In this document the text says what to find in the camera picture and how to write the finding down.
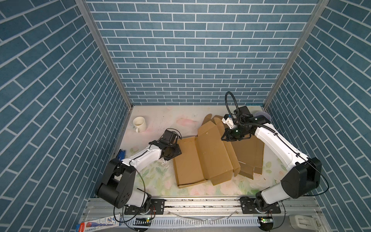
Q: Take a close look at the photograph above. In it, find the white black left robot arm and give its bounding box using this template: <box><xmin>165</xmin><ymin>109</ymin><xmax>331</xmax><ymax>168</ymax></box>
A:
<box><xmin>95</xmin><ymin>128</ymin><xmax>182</xmax><ymax>213</ymax></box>

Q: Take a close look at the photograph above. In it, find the aluminium left corner post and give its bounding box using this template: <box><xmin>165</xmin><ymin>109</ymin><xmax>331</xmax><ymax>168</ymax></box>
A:
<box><xmin>75</xmin><ymin>0</ymin><xmax>133</xmax><ymax>110</ymax></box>

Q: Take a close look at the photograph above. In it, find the white slotted cable duct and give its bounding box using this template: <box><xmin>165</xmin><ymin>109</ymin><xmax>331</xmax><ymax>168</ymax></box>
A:
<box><xmin>126</xmin><ymin>216</ymin><xmax>260</xmax><ymax>229</ymax></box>

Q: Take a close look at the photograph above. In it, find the aluminium right corner post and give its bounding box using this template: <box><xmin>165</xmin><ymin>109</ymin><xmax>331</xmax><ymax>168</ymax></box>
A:
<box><xmin>263</xmin><ymin>0</ymin><xmax>329</xmax><ymax>109</ymax></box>

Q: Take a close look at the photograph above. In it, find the white ceramic mug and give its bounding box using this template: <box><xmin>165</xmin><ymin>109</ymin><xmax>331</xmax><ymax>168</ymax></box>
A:
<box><xmin>132</xmin><ymin>117</ymin><xmax>147</xmax><ymax>133</ymax></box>

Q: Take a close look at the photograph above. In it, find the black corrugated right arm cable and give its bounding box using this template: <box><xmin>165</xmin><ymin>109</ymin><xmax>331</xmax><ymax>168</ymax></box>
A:
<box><xmin>225</xmin><ymin>91</ymin><xmax>290</xmax><ymax>146</ymax></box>

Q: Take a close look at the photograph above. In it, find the brown cardboard box top sheet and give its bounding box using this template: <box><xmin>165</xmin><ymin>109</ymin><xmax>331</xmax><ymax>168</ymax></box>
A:
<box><xmin>173</xmin><ymin>114</ymin><xmax>241</xmax><ymax>188</ymax></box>

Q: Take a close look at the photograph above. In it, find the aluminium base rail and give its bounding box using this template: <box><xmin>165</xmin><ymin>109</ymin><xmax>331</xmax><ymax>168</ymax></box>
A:
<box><xmin>80</xmin><ymin>196</ymin><xmax>323</xmax><ymax>222</ymax></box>

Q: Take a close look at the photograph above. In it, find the brown cardboard box sheet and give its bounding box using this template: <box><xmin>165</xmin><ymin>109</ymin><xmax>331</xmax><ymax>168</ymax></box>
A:
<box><xmin>201</xmin><ymin>113</ymin><xmax>265</xmax><ymax>180</ymax></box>
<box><xmin>173</xmin><ymin>114</ymin><xmax>241</xmax><ymax>188</ymax></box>

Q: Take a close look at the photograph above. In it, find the white plastic device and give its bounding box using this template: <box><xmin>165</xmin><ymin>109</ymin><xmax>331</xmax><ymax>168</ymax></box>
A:
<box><xmin>289</xmin><ymin>215</ymin><xmax>318</xmax><ymax>231</ymax></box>

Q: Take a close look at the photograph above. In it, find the white red blue carton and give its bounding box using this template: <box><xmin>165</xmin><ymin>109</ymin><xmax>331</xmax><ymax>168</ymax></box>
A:
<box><xmin>75</xmin><ymin>214</ymin><xmax>121</xmax><ymax>232</ymax></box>

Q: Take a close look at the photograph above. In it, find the blue object at left wall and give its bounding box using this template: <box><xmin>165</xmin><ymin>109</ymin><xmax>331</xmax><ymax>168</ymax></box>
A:
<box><xmin>116</xmin><ymin>149</ymin><xmax>126</xmax><ymax>160</ymax></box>

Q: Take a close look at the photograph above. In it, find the brown cardboard box lower sheet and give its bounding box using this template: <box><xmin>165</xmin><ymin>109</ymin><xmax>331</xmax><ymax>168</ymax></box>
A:
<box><xmin>201</xmin><ymin>113</ymin><xmax>265</xmax><ymax>180</ymax></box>

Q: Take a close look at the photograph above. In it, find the aluminium corner post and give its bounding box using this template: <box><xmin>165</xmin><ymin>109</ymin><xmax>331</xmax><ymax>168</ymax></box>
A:
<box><xmin>75</xmin><ymin>0</ymin><xmax>133</xmax><ymax>110</ymax></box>
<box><xmin>263</xmin><ymin>0</ymin><xmax>329</xmax><ymax>109</ymax></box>

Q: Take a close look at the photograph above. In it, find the lavender ceramic mug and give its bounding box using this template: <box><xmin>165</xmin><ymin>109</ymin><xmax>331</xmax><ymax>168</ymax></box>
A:
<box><xmin>255</xmin><ymin>111</ymin><xmax>271</xmax><ymax>121</ymax></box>

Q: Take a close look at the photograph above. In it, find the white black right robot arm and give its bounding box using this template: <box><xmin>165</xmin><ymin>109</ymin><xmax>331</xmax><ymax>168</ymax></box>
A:
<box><xmin>221</xmin><ymin>106</ymin><xmax>322</xmax><ymax>214</ymax></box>

